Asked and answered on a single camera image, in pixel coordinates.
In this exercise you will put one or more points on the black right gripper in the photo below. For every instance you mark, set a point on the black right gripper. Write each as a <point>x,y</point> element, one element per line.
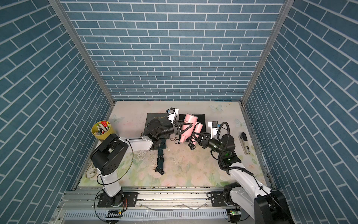
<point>204,141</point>

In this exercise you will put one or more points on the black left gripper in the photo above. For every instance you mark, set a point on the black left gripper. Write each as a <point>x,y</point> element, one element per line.
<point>177,127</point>

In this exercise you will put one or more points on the pink hair dryer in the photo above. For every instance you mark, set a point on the pink hair dryer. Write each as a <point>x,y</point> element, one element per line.
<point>191,126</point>

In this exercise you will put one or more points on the black hair dryer bag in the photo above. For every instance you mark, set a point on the black hair dryer bag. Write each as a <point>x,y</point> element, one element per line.
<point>201,119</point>

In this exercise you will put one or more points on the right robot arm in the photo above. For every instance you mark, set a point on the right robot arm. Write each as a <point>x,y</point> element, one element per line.
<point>243,173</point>

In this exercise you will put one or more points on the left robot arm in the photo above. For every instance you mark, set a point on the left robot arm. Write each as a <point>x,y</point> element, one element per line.
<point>107,157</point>

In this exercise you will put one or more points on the grey hair dryer bag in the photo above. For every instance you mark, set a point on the grey hair dryer bag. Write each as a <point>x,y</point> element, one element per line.
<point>155,125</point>

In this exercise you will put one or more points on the white black stapler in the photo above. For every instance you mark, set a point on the white black stapler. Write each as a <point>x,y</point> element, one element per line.
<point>245,143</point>

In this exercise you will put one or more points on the red marker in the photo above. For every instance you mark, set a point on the red marker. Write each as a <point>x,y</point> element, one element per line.
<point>104,123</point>

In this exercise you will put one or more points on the yellow pen holder cup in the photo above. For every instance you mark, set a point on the yellow pen holder cup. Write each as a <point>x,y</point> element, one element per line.
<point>100,132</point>

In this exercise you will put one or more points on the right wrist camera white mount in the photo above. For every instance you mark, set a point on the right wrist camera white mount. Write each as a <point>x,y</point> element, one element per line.
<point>213,126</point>

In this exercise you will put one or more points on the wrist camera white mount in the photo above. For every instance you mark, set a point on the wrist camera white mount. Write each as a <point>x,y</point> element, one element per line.
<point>172,114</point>
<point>213,126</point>

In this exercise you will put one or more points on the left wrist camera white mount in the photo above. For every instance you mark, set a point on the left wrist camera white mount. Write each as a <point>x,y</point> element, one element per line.
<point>172,114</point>

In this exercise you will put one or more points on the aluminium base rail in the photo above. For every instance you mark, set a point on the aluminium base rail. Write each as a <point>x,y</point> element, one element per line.
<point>196,205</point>

